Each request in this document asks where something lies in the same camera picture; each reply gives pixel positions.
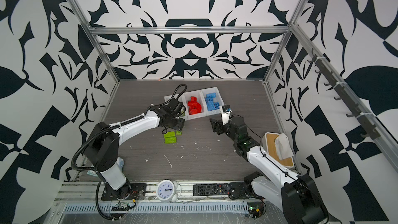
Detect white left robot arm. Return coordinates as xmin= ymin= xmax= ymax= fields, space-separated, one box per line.
xmin=71 ymin=84 xmax=188 ymax=191

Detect electronics board right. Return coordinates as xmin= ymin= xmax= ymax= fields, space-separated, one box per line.
xmin=248 ymin=201 xmax=266 ymax=219

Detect aluminium frame crossbar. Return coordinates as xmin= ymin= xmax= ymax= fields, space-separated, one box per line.
xmin=89 ymin=26 xmax=288 ymax=35

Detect black hook rail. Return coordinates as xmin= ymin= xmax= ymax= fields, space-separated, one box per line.
xmin=309 ymin=54 xmax=381 ymax=140

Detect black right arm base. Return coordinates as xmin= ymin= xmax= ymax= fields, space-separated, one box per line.
xmin=229 ymin=182 xmax=258 ymax=200

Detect electronics board left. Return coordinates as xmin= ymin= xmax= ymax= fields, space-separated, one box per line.
xmin=112 ymin=200 xmax=136 ymax=212

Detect white middle storage bin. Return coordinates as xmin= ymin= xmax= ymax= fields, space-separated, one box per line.
xmin=182 ymin=90 xmax=206 ymax=120

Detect blue lego brick studs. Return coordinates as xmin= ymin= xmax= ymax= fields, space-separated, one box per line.
xmin=206 ymin=93 xmax=217 ymax=99

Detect green slanted lego brick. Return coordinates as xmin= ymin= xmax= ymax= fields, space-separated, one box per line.
xmin=164 ymin=136 xmax=177 ymax=144

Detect white storage bin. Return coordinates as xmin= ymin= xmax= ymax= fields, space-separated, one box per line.
xmin=164 ymin=94 xmax=188 ymax=120
xmin=182 ymin=90 xmax=206 ymax=120
xmin=200 ymin=87 xmax=224 ymax=116

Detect black remote control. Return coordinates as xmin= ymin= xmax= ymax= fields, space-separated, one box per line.
xmin=193 ymin=184 xmax=230 ymax=197

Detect white left storage bin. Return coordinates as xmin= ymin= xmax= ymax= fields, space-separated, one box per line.
xmin=164 ymin=94 xmax=188 ymax=120

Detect white right storage bin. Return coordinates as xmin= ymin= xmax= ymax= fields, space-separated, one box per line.
xmin=200 ymin=87 xmax=224 ymax=116

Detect white analog clock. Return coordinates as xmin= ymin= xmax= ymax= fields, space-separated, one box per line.
xmin=155 ymin=179 xmax=176 ymax=202

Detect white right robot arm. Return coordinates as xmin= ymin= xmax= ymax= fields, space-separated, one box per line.
xmin=209 ymin=116 xmax=329 ymax=224

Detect electronics board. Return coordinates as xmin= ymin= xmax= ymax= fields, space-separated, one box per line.
xmin=112 ymin=200 xmax=136 ymax=212
xmin=248 ymin=201 xmax=266 ymax=219

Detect blue lego brick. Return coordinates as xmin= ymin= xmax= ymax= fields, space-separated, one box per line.
xmin=206 ymin=100 xmax=220 ymax=111

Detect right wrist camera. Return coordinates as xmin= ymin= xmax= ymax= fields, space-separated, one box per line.
xmin=221 ymin=105 xmax=231 ymax=125

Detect white perforated cable tray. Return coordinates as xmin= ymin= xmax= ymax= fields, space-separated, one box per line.
xmin=63 ymin=202 xmax=249 ymax=214

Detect red D-shaped lego piece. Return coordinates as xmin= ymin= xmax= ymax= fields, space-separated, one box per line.
xmin=187 ymin=96 xmax=202 ymax=115

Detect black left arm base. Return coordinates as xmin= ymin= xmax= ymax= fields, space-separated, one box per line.
xmin=101 ymin=183 xmax=147 ymax=201

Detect large green lego plate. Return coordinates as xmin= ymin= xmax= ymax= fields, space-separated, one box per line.
xmin=163 ymin=131 xmax=175 ymax=139

